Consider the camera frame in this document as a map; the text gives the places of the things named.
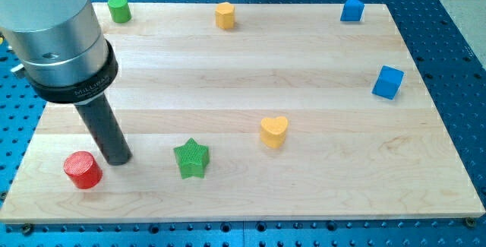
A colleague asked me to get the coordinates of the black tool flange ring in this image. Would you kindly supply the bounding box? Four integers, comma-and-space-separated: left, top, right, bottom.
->
26, 40, 118, 104

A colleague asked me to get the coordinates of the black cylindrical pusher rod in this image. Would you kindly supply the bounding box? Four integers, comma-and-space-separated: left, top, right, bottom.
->
75, 93, 132, 166

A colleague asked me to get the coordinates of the blue triangular prism block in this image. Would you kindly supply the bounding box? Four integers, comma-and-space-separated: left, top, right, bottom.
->
340, 0, 365, 22

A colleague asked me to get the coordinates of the brass board clamp screw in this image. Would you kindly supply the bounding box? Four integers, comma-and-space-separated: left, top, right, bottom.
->
20, 223, 34, 236
464, 217, 476, 229

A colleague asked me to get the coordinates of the green cylinder block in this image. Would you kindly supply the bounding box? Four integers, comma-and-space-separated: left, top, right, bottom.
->
107, 0, 131, 24

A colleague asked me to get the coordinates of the red cylinder block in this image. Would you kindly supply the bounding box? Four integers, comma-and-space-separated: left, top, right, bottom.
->
63, 151, 103, 189

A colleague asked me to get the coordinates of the yellow heart block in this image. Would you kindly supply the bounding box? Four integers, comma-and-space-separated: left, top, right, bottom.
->
260, 116, 289, 148

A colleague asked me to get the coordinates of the blue cube block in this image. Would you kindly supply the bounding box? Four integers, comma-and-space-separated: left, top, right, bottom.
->
371, 65, 405, 100

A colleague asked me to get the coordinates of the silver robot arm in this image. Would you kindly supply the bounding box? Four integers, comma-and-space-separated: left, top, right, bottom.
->
1, 0, 131, 166

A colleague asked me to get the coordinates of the green star block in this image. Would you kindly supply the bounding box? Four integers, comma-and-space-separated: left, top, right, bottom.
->
173, 138, 210, 179

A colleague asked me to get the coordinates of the light wooden board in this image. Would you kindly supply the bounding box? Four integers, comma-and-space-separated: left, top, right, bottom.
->
1, 3, 484, 223

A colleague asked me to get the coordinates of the yellow hexagonal block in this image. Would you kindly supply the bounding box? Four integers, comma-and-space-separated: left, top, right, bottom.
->
215, 2, 235, 30

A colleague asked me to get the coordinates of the brass board clamp screw left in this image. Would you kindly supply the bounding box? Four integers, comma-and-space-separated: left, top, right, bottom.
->
20, 223, 34, 236

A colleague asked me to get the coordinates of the brass board clamp screw right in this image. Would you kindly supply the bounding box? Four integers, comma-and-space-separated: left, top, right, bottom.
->
464, 217, 476, 229

